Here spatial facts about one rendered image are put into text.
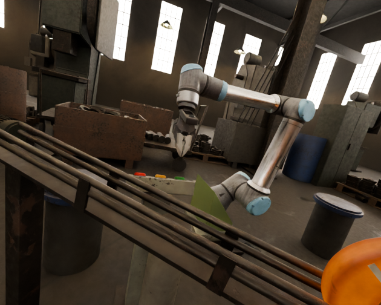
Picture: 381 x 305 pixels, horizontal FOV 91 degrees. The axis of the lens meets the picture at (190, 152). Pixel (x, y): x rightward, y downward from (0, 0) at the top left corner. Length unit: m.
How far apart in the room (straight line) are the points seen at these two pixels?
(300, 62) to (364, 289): 3.48
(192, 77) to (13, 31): 12.76
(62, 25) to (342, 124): 5.47
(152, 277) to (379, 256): 0.55
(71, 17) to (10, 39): 8.58
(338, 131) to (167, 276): 3.84
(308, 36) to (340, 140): 1.83
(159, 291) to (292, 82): 3.34
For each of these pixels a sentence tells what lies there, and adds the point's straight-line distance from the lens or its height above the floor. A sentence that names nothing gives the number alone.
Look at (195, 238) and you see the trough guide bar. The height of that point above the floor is 0.71.
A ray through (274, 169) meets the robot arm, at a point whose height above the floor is 0.63.
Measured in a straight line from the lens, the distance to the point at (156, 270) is 0.67.
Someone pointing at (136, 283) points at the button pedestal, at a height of 0.15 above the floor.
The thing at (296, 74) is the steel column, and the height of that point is 1.74.
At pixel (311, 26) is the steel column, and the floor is 2.43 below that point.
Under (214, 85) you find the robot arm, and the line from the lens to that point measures 0.85.
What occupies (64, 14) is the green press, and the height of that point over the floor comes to 2.07.
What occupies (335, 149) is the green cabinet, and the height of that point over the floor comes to 0.74.
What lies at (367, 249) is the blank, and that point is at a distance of 0.32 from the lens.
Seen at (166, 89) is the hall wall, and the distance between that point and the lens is 11.98.
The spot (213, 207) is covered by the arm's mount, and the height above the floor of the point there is 0.30.
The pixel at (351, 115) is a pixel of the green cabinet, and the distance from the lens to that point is 4.29.
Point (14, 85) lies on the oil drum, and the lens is 3.37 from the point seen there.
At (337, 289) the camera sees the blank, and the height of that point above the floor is 0.71.
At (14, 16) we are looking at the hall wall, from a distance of 13.44.
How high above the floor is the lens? 0.87
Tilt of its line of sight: 13 degrees down
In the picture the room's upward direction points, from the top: 13 degrees clockwise
